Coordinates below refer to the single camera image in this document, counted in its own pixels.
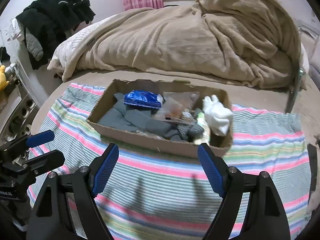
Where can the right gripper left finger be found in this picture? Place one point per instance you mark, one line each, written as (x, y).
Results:
(51, 217)

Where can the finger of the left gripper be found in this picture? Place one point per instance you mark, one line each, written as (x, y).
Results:
(23, 143)
(38, 166)

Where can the grey knitted gloves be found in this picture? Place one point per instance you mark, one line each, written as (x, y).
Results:
(134, 119)

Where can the blue tissue pack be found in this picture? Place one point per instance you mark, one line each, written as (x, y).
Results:
(142, 98)

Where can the white sock pair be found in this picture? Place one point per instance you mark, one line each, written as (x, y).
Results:
(217, 116)

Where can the dark striped grey socks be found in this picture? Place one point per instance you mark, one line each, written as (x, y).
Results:
(186, 132)

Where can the cartoon capybara tissue pack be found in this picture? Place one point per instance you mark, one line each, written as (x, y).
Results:
(203, 130)

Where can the clear bag with snacks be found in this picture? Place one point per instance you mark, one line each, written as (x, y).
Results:
(177, 108)

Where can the white pillow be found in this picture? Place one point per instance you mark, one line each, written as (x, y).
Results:
(64, 51)

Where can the striped colourful bed cloth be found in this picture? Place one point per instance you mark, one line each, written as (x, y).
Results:
(162, 196)

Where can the black clothes pile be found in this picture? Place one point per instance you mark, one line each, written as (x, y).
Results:
(46, 22)

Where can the brown cardboard box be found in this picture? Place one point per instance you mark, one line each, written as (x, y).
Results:
(107, 101)

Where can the beige fleece blanket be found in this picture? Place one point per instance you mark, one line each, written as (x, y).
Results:
(253, 43)

